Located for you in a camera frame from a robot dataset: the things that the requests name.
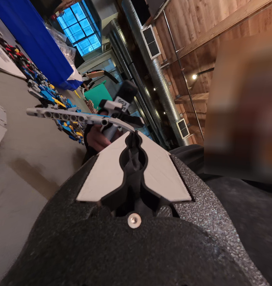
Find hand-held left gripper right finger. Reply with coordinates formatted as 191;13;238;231
136;131;192;211

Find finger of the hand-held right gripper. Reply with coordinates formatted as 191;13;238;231
99;99;123;118
117;115;146;128

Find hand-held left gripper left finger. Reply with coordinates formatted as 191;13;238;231
76;131;131;206

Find blue toy beam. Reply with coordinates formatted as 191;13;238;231
82;112;110;118

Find person's right hand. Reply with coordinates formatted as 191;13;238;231
86;125;112;153

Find green plastic tote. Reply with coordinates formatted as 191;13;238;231
83;80;113;110

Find small brown wooden model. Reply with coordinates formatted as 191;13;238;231
86;99;98;113

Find wooden and black chair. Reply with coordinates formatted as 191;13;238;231
82;69;119;84

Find ceiling vent grille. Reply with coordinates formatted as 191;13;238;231
176;118;190;139
140;24;161;60

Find pile of toy building pieces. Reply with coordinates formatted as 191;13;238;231
0;34;85;145

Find crumpled clear plastic bag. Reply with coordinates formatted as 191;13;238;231
43;21;78;66

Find blue storage bin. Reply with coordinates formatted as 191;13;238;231
0;0;83;91

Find white instruction booklet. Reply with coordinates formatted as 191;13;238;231
0;42;27;80

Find silver ventilation duct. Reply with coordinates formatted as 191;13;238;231
121;0;190;147

